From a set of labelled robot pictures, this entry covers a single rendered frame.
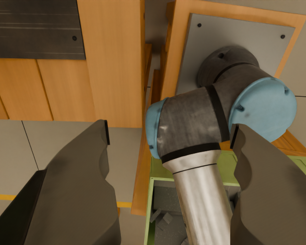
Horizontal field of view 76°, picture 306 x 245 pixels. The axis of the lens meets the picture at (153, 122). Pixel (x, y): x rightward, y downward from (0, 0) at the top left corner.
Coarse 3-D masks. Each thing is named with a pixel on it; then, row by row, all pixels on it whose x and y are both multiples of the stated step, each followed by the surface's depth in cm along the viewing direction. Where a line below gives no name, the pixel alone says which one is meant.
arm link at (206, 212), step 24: (192, 96) 36; (168, 120) 35; (192, 120) 34; (216, 120) 34; (168, 144) 35; (192, 144) 33; (216, 144) 35; (168, 168) 37; (192, 168) 34; (216, 168) 35; (192, 192) 33; (216, 192) 32; (192, 216) 32; (216, 216) 31; (192, 240) 32; (216, 240) 30
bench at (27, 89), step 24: (0, 72) 54; (24, 72) 53; (48, 72) 53; (72, 72) 53; (0, 96) 57; (24, 96) 57; (48, 96) 57; (72, 96) 57; (24, 120) 61; (48, 120) 61; (72, 120) 61
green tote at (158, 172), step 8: (224, 152) 74; (232, 152) 75; (152, 160) 71; (160, 160) 68; (224, 160) 71; (232, 160) 71; (296, 160) 74; (304, 160) 74; (152, 168) 65; (160, 168) 65; (224, 168) 67; (232, 168) 68; (304, 168) 70; (152, 176) 61; (160, 176) 62; (168, 176) 62; (224, 176) 64; (232, 176) 64; (152, 184) 63; (224, 184) 62; (232, 184) 62; (152, 192) 65; (152, 224) 90; (152, 232) 87; (144, 240) 80; (152, 240) 84
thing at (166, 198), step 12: (156, 192) 78; (168, 192) 78; (156, 204) 75; (168, 204) 76; (180, 216) 78; (156, 228) 75; (168, 228) 76; (180, 228) 76; (156, 240) 73; (168, 240) 73; (180, 240) 74
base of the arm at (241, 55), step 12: (228, 48) 46; (240, 48) 46; (204, 60) 49; (216, 60) 46; (228, 60) 44; (240, 60) 42; (252, 60) 44; (204, 72) 48; (216, 72) 44; (204, 84) 48
